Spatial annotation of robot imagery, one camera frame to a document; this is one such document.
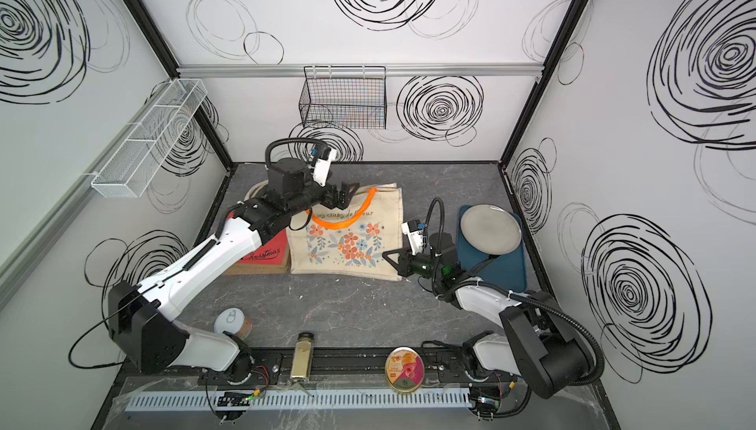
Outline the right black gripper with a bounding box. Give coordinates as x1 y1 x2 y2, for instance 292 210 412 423
384 246 445 282

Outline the cream floral canvas tote bag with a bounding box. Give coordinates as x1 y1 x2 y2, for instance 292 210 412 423
287 183 404 282

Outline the red Christmas jute bag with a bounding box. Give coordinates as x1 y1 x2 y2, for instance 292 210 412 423
226 230 291 276

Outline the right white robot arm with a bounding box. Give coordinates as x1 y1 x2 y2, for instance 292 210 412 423
382 233 606 398

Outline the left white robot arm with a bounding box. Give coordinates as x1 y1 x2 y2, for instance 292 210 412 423
107 158 358 385

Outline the grey striped ceramic plate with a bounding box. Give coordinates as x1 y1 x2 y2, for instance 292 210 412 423
460 205 522 256

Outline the teal plastic tray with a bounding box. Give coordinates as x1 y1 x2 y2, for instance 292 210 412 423
457 205 528 292

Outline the round candy tin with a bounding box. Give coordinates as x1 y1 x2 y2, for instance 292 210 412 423
385 347 424 394

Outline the gold bottle with black cap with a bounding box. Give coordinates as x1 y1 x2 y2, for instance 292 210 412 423
291 332 314 383

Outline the white round can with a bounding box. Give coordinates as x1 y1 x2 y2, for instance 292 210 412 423
214 307 252 339

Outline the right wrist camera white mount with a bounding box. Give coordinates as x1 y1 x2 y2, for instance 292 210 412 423
402 219 425 256

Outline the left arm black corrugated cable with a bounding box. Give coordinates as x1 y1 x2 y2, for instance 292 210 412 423
264 137 330 171

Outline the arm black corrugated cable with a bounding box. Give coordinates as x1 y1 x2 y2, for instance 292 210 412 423
424 196 606 387
264 137 330 171

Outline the black wire wall basket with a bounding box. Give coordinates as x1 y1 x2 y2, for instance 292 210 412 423
298 65 388 130

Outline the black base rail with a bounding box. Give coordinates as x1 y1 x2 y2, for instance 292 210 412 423
123 344 515 389

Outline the white wire wall shelf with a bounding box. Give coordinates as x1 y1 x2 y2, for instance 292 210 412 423
91 79 207 198

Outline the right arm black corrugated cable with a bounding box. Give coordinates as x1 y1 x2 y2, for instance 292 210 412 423
424 196 606 387

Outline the white slotted cable duct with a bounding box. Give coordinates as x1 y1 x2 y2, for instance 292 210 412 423
125 388 472 412

